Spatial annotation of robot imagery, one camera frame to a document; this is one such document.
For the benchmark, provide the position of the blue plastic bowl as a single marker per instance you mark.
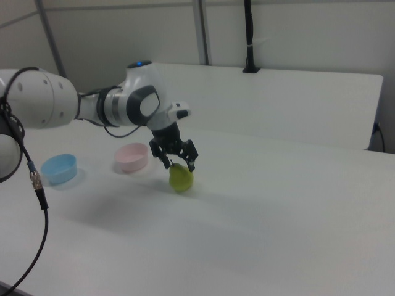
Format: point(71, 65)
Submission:
point(60, 172)

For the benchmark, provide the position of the black clamped pole stand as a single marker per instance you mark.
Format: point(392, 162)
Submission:
point(249, 31)

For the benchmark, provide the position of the grey partition post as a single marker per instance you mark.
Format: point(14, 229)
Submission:
point(51, 40)
point(203, 31)

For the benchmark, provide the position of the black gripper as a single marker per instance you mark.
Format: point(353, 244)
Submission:
point(168, 138)

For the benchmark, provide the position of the green pear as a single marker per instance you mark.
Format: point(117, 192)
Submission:
point(180, 179)

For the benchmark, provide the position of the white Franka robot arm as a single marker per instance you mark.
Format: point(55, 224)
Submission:
point(40, 101)

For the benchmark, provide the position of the pink plastic bowl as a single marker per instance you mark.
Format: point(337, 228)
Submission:
point(131, 160)

